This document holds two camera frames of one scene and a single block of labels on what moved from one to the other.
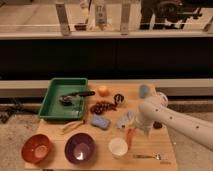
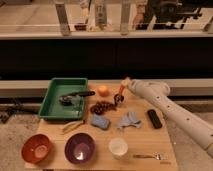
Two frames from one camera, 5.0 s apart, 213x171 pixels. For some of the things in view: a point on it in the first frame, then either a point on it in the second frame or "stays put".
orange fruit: (103, 91) stays put
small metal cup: (118, 98) stays put
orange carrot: (129, 135) to (121, 89)
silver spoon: (155, 156) stays put
